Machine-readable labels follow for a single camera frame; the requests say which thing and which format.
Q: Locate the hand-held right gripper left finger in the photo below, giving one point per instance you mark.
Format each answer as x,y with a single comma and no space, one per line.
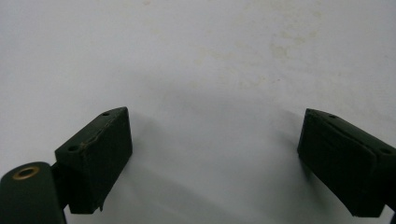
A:
96,161

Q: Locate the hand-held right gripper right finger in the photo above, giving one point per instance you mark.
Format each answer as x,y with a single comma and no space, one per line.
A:
342,165

